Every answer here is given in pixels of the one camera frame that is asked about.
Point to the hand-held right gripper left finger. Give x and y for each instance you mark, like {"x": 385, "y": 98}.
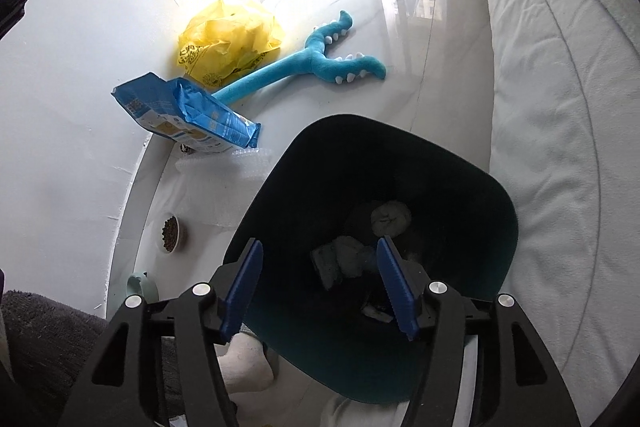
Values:
{"x": 245, "y": 287}

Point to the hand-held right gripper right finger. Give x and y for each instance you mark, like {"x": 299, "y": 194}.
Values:
{"x": 395, "y": 287}

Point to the dark teal bin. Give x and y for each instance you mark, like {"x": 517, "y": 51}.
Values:
{"x": 350, "y": 157}

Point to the person's white socked foot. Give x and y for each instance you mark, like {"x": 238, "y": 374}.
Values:
{"x": 245, "y": 367}
{"x": 360, "y": 414}

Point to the white pet food bowl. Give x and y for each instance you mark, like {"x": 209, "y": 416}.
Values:
{"x": 170, "y": 232}

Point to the pale green bowl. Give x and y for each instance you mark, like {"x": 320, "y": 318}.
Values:
{"x": 137, "y": 287}

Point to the blue pet food bag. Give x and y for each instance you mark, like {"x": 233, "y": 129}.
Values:
{"x": 200, "y": 117}

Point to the yellow plastic bag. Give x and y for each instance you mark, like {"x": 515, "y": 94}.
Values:
{"x": 225, "y": 32}

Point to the dark grey rug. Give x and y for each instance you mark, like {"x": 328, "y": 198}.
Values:
{"x": 45, "y": 332}

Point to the blue plush toy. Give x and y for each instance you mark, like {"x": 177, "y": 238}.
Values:
{"x": 280, "y": 72}

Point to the pale grey bed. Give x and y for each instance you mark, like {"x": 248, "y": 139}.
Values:
{"x": 550, "y": 107}

